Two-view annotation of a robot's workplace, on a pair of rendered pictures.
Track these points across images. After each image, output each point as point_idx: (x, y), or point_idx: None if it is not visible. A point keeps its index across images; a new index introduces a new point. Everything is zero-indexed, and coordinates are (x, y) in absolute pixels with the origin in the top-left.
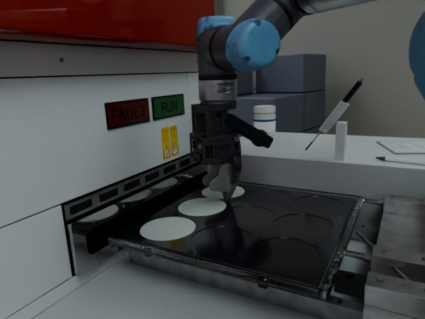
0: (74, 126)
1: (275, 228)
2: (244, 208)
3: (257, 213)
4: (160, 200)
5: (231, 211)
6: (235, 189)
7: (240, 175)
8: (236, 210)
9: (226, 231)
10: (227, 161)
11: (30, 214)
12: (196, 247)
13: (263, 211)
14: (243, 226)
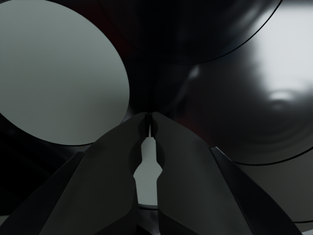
0: None
1: None
2: (227, 96)
3: (285, 84)
4: (2, 168)
5: (222, 133)
6: (44, 37)
7: (247, 175)
8: (225, 119)
9: (299, 176)
10: (105, 229)
11: None
12: (303, 220)
13: (290, 59)
14: (312, 144)
